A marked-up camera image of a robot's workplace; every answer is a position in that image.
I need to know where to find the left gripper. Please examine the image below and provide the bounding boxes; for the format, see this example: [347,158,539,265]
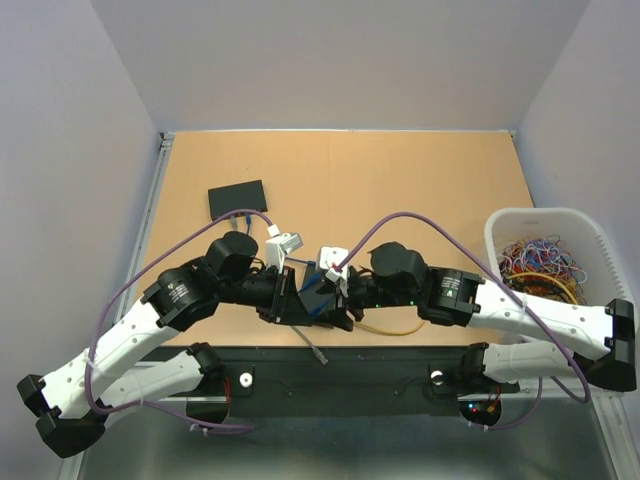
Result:
[219,262,313,325]

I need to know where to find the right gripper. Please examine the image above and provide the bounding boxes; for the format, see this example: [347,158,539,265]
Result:
[312,269,418,332]

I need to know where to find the yellow ethernet cable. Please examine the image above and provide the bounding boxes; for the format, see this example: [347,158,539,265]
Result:
[354,319,427,337]

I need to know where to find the black network switch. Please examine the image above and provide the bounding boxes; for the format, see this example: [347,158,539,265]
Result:
[208,180,267,220]
[299,264,336,328]

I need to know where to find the grey ethernet cable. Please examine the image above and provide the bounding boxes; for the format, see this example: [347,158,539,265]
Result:
[289,324,330,366]

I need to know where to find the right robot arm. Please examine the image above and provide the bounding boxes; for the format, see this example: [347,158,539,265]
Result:
[318,242,637,392]

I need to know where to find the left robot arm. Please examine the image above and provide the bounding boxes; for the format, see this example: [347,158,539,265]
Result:
[17,226,312,458]

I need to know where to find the white plastic basket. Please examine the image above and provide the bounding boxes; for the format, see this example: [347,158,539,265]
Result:
[484,208,634,306]

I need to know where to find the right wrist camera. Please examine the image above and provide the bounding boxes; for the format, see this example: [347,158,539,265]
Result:
[317,246,349,297]

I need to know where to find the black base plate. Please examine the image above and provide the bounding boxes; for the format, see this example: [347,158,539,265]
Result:
[162,343,521,419]

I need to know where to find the bundle of coloured wires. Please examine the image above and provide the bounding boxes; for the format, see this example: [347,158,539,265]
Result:
[497,229,596,306]

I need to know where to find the aluminium frame rail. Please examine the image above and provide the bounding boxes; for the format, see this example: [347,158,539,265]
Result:
[501,381,625,412]

